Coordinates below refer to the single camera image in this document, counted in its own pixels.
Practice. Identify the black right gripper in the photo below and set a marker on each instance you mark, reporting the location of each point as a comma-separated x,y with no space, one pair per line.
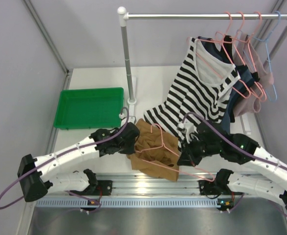
187,156

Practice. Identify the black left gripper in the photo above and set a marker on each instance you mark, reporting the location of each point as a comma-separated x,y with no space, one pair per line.
130,137

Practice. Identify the tan tank top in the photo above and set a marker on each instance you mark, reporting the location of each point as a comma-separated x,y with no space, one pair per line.
153,151

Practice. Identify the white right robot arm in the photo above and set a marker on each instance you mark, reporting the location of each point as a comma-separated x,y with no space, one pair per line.
210,139

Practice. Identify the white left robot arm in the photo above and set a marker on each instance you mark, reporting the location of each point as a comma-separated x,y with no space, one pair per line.
47,174

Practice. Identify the black white striped tank top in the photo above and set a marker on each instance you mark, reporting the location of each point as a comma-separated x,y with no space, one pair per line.
203,85

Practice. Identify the pink hanger with navy top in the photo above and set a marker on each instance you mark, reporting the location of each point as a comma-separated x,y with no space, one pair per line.
242,87

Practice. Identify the navy blue tank top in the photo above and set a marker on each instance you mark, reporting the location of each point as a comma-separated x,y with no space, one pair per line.
227,120

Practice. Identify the dusty pink tank top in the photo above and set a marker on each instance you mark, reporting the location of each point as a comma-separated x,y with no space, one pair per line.
251,105

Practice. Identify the green plastic tray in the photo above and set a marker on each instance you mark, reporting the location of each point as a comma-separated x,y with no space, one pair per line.
89,108

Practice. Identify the metal clothes rack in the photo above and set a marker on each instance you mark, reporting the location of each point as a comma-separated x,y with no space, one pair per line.
124,16

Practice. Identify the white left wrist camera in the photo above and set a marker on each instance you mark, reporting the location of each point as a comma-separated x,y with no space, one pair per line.
125,119

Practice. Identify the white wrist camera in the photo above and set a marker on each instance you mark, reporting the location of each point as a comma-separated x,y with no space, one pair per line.
186,132
125,119

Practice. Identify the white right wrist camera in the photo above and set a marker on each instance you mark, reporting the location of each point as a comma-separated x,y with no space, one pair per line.
186,132

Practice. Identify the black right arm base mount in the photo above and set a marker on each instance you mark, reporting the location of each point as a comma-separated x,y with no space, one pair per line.
214,188

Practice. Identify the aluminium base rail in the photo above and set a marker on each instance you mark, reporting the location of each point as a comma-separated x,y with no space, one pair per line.
141,191

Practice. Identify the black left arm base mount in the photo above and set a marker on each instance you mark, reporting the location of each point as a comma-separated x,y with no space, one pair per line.
103,188

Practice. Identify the light blue wire hanger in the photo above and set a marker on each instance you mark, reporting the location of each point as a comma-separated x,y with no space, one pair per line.
267,63

